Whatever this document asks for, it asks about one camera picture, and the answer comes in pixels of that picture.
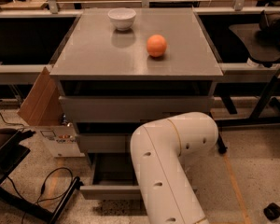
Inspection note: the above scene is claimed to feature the grey bottom drawer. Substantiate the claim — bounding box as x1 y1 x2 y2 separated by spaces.
80 153 142 200

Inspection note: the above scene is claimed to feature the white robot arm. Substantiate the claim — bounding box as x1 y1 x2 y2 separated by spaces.
130 112 218 224

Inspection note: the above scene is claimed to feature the grey drawer cabinet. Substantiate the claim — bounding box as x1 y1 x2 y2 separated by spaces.
49 7 224 176

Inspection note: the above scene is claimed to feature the grey top drawer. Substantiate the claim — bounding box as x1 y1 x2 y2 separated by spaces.
59 96 214 122

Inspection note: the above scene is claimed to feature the orange ball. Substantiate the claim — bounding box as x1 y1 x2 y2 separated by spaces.
147 35 167 58

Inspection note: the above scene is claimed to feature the white ceramic bowl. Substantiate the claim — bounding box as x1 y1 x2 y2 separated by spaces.
108 7 136 31

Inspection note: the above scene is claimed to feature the brown cardboard box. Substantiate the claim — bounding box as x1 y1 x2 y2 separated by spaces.
17 66 85 159

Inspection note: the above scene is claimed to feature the black table leg stand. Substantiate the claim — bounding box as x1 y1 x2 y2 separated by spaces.
211 75 280 155

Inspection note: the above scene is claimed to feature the black office chair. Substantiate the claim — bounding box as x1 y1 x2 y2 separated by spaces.
229 10 280 67

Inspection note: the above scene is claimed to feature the black caster wheel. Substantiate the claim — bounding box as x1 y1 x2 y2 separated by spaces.
263 203 280 220

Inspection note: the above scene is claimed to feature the black floor cable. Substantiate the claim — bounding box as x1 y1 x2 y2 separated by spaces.
6 167 75 224

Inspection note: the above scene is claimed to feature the black cart frame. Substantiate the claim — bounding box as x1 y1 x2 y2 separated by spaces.
0 129 82 224

